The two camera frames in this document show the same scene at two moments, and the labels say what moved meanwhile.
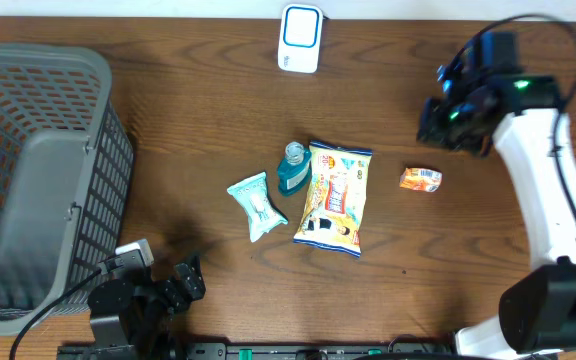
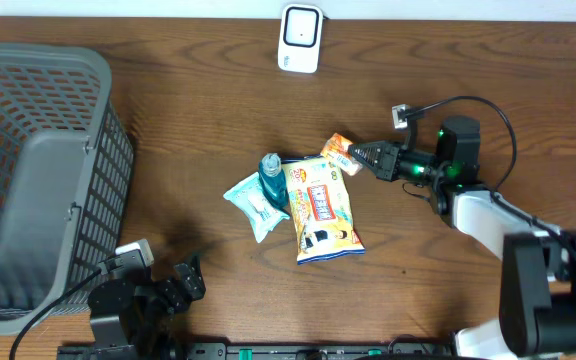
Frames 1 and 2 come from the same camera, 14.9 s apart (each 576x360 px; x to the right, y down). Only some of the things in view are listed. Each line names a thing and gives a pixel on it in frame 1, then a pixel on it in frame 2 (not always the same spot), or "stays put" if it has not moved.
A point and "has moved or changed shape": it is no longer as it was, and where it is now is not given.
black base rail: x=309 y=350 stays put
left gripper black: x=179 y=298 stays put
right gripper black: x=429 y=131 → x=377 y=168
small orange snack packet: x=421 y=179 has moved or changed shape
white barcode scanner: x=300 y=33 stays put
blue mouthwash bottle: x=295 y=171 → x=273 y=181
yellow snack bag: x=335 y=199 has moved or changed shape
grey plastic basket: x=51 y=182 stays put
